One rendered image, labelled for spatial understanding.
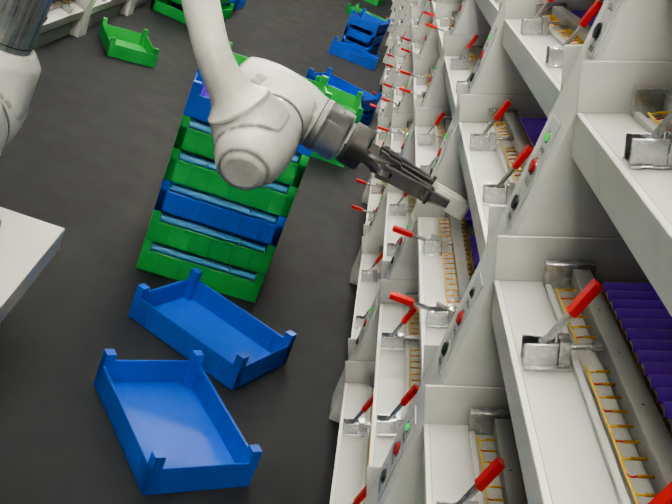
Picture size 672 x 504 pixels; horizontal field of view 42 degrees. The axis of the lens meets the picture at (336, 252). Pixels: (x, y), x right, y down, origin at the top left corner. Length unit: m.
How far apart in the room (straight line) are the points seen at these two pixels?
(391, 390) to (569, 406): 0.73
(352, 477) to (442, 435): 0.56
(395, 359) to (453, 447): 0.56
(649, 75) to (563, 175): 0.12
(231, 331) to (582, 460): 1.43
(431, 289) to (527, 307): 0.48
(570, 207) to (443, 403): 0.26
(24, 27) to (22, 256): 0.39
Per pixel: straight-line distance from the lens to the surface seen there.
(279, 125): 1.32
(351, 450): 1.62
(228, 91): 1.32
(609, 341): 0.80
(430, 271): 1.43
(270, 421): 1.80
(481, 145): 1.44
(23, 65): 1.65
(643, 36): 0.91
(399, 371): 1.50
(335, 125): 1.46
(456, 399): 1.02
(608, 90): 0.91
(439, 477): 0.95
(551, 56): 1.14
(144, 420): 1.68
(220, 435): 1.70
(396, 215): 2.20
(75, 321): 1.91
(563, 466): 0.67
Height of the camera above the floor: 1.00
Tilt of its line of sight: 22 degrees down
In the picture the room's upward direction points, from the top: 22 degrees clockwise
